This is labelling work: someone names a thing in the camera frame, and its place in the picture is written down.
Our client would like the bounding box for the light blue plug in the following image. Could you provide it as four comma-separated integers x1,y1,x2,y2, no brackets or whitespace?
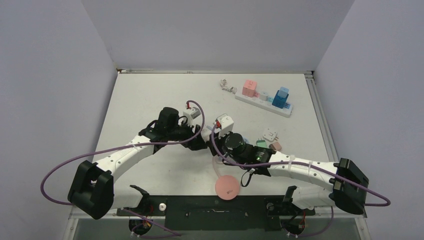
277,86,289,98

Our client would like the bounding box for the dark blue cube adapter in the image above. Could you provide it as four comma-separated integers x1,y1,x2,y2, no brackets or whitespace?
271,91,289,109

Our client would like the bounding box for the white cube adapter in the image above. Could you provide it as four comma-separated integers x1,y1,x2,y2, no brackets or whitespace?
200,125,217,142

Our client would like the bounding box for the white power strip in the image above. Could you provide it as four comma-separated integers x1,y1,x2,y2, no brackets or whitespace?
234,92,293,118

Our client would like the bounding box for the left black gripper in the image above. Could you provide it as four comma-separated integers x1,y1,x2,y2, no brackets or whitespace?
166,119,206,150

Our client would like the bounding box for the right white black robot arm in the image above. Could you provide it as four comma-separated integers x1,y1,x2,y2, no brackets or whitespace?
209,132,369,215

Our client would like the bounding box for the pink cube adapter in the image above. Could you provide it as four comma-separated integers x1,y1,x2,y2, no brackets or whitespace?
241,79,258,98

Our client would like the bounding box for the pink round disc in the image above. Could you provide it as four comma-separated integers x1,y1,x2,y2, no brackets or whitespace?
214,175,240,201

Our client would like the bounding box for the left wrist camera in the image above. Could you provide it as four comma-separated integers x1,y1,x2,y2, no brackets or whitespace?
182,102,205,127

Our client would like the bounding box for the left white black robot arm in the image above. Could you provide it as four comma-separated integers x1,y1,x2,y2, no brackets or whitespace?
67,106,207,220

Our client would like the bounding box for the white flat plug adapter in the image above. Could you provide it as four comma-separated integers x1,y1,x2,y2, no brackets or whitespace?
262,127,279,142

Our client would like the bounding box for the green plug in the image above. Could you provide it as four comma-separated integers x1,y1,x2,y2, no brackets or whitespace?
255,139,268,149

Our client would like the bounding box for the small white plug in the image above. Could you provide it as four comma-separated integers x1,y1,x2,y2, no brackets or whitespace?
259,91,269,102

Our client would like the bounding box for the small pink plug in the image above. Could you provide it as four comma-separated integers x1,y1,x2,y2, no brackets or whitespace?
268,141,282,152

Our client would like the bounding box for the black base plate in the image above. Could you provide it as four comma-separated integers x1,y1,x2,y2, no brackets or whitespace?
132,195,316,232

